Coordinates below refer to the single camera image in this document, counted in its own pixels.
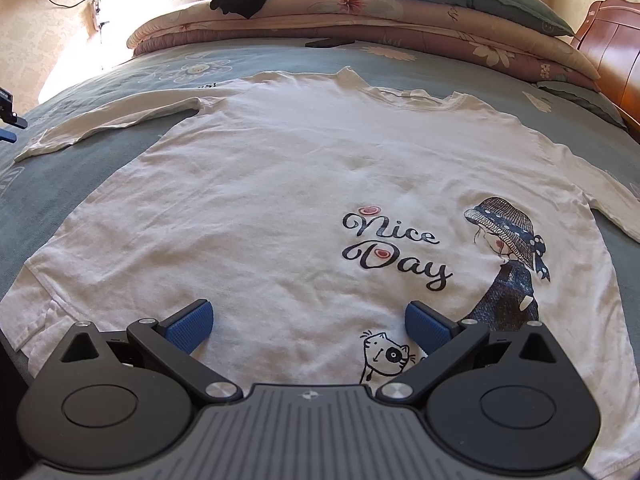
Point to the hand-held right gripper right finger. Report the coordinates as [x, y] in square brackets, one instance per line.
[427, 329]

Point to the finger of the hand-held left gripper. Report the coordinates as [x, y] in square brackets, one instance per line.
[7, 107]
[6, 136]

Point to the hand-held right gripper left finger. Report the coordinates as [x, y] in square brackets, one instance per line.
[192, 324]

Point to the white wall power strip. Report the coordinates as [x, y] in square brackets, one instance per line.
[94, 15]

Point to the pink floral folded quilt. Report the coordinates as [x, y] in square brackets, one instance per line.
[350, 15]

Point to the black smartphone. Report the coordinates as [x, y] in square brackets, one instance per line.
[327, 42]

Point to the wooden bed headboard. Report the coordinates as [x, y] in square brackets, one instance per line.
[615, 55]

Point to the white printed long-sleeve shirt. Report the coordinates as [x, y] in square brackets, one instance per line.
[275, 185]

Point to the flat grey-blue pillow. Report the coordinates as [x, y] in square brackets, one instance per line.
[585, 102]

